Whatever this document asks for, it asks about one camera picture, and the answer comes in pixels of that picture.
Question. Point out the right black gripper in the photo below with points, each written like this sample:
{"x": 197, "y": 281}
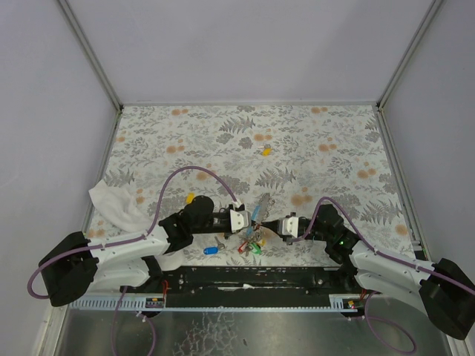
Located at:
{"x": 288, "y": 237}

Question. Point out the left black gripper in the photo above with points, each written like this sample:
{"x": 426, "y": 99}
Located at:
{"x": 228, "y": 228}

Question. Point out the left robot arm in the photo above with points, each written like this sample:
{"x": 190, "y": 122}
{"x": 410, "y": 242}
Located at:
{"x": 78, "y": 265}

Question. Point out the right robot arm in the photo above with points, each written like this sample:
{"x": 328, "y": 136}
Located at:
{"x": 442, "y": 291}

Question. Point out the blue tag key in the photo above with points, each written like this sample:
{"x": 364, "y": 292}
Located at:
{"x": 219, "y": 246}

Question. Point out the yellow tag key near left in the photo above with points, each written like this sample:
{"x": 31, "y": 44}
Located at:
{"x": 189, "y": 198}

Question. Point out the yellow tag key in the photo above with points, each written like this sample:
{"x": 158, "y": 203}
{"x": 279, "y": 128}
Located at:
{"x": 189, "y": 198}
{"x": 265, "y": 150}

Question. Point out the floral table mat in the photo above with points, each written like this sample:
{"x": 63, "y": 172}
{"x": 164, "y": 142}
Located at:
{"x": 163, "y": 153}

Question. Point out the yellow tag key far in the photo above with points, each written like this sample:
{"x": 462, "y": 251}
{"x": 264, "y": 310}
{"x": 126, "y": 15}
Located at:
{"x": 265, "y": 150}

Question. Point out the white cloth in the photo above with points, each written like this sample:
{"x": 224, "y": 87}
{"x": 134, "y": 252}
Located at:
{"x": 119, "y": 208}

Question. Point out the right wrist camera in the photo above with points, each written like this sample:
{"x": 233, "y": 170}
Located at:
{"x": 288, "y": 227}

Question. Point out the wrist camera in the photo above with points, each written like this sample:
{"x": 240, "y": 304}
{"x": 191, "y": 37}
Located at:
{"x": 240, "y": 218}
{"x": 288, "y": 227}

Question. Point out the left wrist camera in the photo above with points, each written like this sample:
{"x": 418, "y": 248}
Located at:
{"x": 240, "y": 218}

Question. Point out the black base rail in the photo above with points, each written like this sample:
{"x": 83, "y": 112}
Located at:
{"x": 249, "y": 287}

